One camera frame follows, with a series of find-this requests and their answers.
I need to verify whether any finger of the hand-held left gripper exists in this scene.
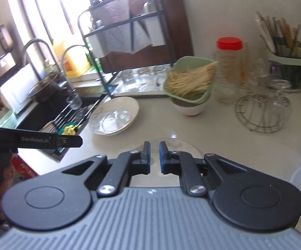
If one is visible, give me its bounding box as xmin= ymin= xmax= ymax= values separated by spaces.
xmin=57 ymin=135 xmax=83 ymax=148

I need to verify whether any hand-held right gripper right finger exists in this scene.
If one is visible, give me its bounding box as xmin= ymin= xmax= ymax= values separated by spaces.
xmin=159 ymin=141 xmax=247 ymax=196

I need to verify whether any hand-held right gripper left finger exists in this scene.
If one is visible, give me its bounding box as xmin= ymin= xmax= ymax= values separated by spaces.
xmin=62 ymin=141 xmax=151 ymax=198

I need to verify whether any clear glass plate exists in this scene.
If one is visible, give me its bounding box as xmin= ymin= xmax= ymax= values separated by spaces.
xmin=140 ymin=137 xmax=203 ymax=162

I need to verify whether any yellow sponge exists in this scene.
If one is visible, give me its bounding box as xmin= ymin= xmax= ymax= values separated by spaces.
xmin=62 ymin=124 xmax=83 ymax=136

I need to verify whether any black kitchen sink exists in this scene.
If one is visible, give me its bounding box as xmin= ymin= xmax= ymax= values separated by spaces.
xmin=15 ymin=94 xmax=106 ymax=162

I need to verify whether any roll-up sink rack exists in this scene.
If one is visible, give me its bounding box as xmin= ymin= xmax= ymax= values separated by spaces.
xmin=42 ymin=99 xmax=104 ymax=136

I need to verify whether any light green container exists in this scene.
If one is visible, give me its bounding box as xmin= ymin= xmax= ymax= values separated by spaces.
xmin=0 ymin=109 xmax=18 ymax=129

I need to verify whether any red packet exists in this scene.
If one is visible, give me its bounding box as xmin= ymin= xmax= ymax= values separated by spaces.
xmin=11 ymin=154 xmax=39 ymax=180

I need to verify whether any small glass cup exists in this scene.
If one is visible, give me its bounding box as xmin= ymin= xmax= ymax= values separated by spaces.
xmin=66 ymin=93 xmax=82 ymax=109

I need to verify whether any clear glass dish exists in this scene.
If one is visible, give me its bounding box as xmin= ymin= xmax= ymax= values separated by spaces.
xmin=95 ymin=109 xmax=136 ymax=133

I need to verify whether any steel cooking pot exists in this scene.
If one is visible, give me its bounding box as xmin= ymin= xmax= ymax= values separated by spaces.
xmin=28 ymin=75 xmax=67 ymax=103

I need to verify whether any white plate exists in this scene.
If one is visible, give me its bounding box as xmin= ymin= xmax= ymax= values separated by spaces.
xmin=88 ymin=96 xmax=140 ymax=136

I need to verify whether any white bowl with red foot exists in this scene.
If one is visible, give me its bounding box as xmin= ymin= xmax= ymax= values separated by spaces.
xmin=171 ymin=94 xmax=211 ymax=117

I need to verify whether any metal drain tray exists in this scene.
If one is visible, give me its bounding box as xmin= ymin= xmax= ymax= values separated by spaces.
xmin=114 ymin=65 xmax=172 ymax=98

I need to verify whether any yellow detergent bottle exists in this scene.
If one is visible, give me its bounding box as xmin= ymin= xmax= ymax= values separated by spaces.
xmin=53 ymin=39 xmax=91 ymax=78

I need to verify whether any green bottle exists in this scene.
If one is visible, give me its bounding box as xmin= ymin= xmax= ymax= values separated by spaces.
xmin=86 ymin=45 xmax=102 ymax=73

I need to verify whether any pale enoki mushroom bundle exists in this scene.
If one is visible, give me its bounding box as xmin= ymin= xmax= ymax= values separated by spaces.
xmin=166 ymin=61 xmax=217 ymax=97

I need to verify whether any small curved steel faucet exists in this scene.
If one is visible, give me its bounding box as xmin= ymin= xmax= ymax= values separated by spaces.
xmin=61 ymin=45 xmax=84 ymax=65

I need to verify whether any tall curved steel faucet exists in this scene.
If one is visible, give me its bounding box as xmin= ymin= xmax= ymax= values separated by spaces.
xmin=22 ymin=39 xmax=67 ymax=84

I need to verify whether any green plastic colander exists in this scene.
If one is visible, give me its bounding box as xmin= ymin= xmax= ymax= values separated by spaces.
xmin=163 ymin=56 xmax=217 ymax=107

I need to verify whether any clear jar with red lid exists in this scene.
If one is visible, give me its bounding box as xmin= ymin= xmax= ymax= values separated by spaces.
xmin=214 ymin=37 xmax=245 ymax=106

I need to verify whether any black metal dish rack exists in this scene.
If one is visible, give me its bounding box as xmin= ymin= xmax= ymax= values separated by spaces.
xmin=77 ymin=0 xmax=177 ymax=99

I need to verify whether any clear drinking glass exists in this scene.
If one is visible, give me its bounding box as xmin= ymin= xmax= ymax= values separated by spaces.
xmin=269 ymin=79 xmax=293 ymax=97
xmin=270 ymin=96 xmax=292 ymax=125
xmin=249 ymin=60 xmax=271 ymax=91

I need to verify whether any brown woven basket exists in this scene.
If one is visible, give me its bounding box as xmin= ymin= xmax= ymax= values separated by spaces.
xmin=89 ymin=0 xmax=130 ymax=23

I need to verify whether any round wire glass rack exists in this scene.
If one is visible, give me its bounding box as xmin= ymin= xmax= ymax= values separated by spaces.
xmin=234 ymin=42 xmax=292 ymax=135

